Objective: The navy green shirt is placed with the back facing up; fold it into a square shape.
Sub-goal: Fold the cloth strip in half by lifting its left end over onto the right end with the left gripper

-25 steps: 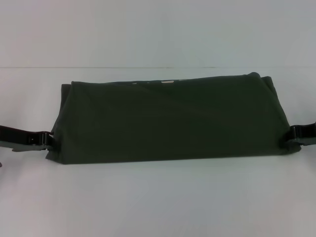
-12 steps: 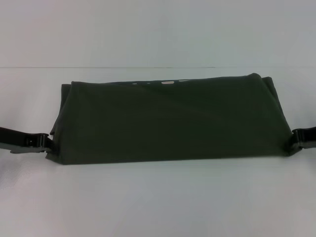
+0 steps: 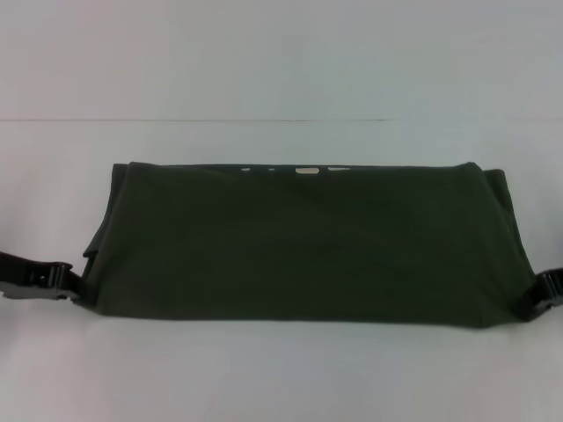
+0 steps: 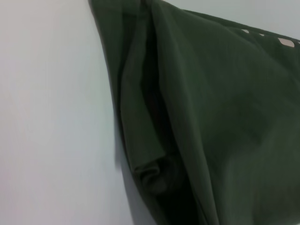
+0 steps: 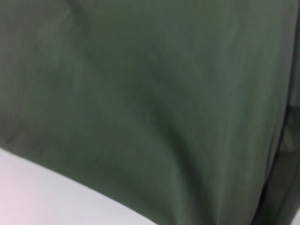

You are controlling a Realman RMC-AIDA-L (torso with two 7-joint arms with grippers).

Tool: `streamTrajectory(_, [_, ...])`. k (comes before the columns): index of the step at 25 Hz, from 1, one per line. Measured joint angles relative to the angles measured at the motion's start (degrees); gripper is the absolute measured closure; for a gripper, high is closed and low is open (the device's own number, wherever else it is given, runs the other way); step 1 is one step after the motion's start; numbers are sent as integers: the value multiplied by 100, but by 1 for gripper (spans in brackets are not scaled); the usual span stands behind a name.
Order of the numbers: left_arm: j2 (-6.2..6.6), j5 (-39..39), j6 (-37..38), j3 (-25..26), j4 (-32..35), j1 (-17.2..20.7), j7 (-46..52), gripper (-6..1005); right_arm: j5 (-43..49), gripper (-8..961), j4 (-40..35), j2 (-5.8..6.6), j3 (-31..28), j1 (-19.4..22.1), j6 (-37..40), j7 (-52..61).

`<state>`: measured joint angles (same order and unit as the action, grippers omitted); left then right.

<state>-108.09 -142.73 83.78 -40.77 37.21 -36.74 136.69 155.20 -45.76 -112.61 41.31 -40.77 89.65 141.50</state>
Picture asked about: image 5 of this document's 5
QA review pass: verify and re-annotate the dark green t-shirt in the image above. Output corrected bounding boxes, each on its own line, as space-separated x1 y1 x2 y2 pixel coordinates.
0 0 300 225

